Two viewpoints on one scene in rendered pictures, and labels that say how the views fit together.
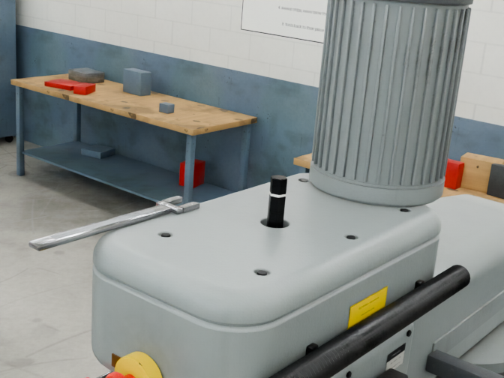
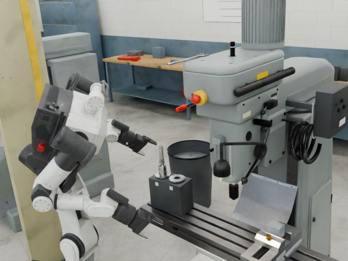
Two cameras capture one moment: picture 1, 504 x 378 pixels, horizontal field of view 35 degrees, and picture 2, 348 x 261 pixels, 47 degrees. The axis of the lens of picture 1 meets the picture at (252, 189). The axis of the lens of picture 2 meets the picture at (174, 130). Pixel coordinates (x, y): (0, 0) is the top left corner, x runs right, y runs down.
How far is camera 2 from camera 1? 80 cm
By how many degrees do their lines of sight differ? 6
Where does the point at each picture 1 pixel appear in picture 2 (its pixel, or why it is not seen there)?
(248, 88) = (209, 48)
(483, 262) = (303, 72)
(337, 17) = not seen: outside the picture
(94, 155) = (143, 88)
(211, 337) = (219, 79)
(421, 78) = (272, 8)
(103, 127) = (144, 76)
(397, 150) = (267, 31)
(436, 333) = (288, 93)
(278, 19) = (220, 14)
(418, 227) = (276, 53)
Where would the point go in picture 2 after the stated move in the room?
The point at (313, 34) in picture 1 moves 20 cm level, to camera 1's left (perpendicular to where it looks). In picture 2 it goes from (236, 19) to (224, 19)
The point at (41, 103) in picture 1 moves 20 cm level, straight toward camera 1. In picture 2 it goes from (115, 69) to (115, 71)
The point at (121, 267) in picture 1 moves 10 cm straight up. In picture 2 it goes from (192, 67) to (190, 42)
